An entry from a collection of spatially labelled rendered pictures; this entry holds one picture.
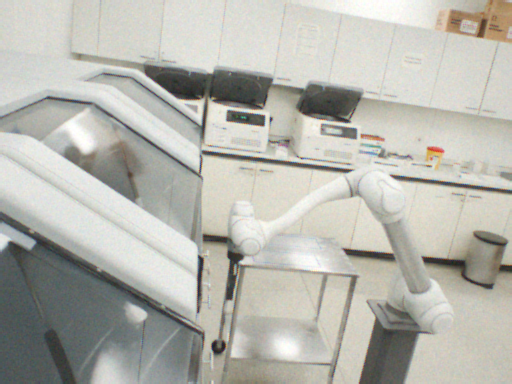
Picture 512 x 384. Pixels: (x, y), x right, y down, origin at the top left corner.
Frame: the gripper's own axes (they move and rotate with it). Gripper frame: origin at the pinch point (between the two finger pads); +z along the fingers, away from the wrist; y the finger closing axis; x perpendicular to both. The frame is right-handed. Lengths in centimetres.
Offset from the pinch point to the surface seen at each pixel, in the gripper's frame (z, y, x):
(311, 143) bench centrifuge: -25, -230, 83
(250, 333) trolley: 52, -49, 22
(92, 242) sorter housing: -73, 117, -37
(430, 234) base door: 49, -229, 217
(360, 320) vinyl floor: 81, -116, 115
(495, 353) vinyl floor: 81, -86, 207
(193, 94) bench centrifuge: -47, -281, -25
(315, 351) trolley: 52, -36, 57
